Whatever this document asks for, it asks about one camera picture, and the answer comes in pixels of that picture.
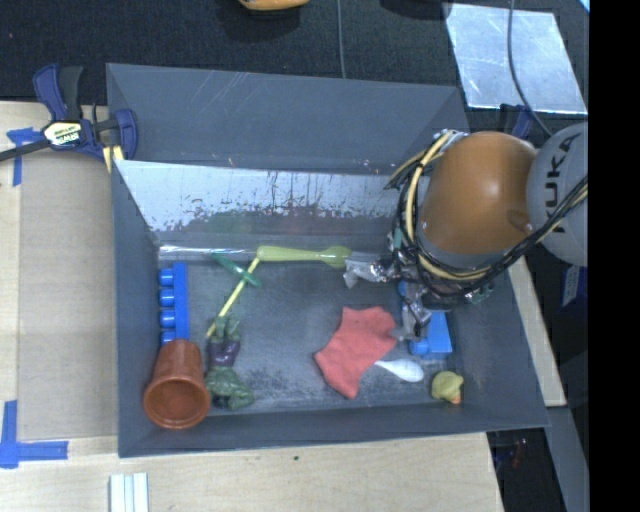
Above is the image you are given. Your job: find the light green elongated plastic toy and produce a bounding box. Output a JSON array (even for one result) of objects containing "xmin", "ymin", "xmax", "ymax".
[{"xmin": 255, "ymin": 244, "xmax": 354, "ymax": 270}]

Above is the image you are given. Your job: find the grey metal bin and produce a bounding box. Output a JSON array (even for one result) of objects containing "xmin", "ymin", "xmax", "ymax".
[{"xmin": 104, "ymin": 62, "xmax": 552, "ymax": 459}]

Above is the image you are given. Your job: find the red cloth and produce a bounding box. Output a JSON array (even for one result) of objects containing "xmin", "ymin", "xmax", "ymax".
[{"xmin": 312, "ymin": 305, "xmax": 400, "ymax": 401}]

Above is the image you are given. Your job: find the short blue studded toy block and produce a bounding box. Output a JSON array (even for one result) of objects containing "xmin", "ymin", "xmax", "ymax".
[{"xmin": 398, "ymin": 279, "xmax": 454, "ymax": 358}]

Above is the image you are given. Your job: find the white plastic spoon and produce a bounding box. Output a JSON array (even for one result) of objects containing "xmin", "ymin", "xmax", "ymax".
[{"xmin": 374, "ymin": 358, "xmax": 426, "ymax": 384}]

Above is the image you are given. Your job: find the dark green translucent plastic piece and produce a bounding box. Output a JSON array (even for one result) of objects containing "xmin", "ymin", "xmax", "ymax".
[{"xmin": 211, "ymin": 251, "xmax": 263, "ymax": 289}]

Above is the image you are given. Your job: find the thin yellow stick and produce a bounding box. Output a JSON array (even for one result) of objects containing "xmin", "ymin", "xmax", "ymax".
[{"xmin": 205, "ymin": 256, "xmax": 262, "ymax": 340}]

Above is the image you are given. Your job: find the small yellow-green toy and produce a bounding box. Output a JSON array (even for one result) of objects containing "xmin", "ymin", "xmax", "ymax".
[{"xmin": 430, "ymin": 370, "xmax": 466, "ymax": 406}]

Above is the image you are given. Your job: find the green toy figure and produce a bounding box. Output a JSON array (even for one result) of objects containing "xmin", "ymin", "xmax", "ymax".
[{"xmin": 204, "ymin": 314, "xmax": 257, "ymax": 412}]

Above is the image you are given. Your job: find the long blue studded toy block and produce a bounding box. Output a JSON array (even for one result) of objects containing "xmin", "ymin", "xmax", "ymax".
[{"xmin": 158, "ymin": 261, "xmax": 192, "ymax": 347}]

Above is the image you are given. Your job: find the red-brown plastic cup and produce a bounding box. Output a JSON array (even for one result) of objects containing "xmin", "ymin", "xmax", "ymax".
[{"xmin": 142, "ymin": 338, "xmax": 212, "ymax": 431}]

